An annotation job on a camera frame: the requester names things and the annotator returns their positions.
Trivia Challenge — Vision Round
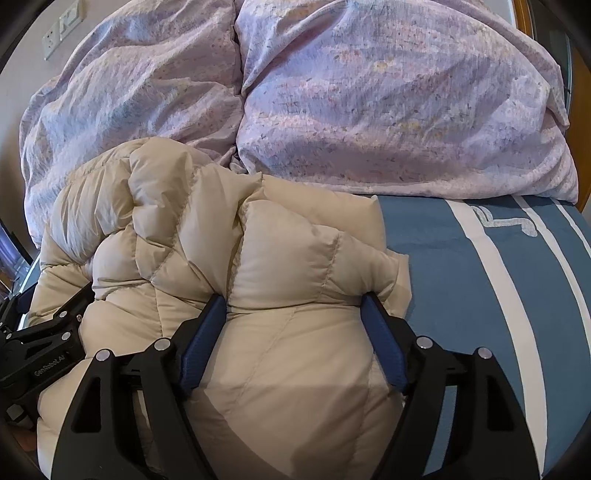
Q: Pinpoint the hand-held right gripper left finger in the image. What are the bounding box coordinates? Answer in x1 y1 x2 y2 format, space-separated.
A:
50 294 228 480

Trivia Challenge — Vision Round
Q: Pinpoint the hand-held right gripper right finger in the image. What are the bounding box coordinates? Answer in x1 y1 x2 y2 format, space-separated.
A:
361 292 539 480

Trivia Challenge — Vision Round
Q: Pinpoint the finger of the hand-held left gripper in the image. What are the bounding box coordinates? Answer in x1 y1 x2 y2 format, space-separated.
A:
27 281 94 341
0 294 30 334

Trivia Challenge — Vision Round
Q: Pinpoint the beige down jacket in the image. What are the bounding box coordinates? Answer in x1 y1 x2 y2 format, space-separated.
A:
25 136 413 480

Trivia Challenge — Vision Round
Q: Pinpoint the blue white striped bed sheet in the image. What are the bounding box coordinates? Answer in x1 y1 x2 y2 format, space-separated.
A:
25 194 591 480

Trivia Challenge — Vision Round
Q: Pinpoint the lilac floral duvet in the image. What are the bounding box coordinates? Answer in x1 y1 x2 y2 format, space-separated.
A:
18 0 246 252

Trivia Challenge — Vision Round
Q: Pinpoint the lilac floral pillow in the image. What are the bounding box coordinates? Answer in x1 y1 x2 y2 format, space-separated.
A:
232 0 581 205

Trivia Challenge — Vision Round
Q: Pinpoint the white wall socket plate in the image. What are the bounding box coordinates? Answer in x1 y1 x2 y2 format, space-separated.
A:
58 6 86 38
41 30 62 62

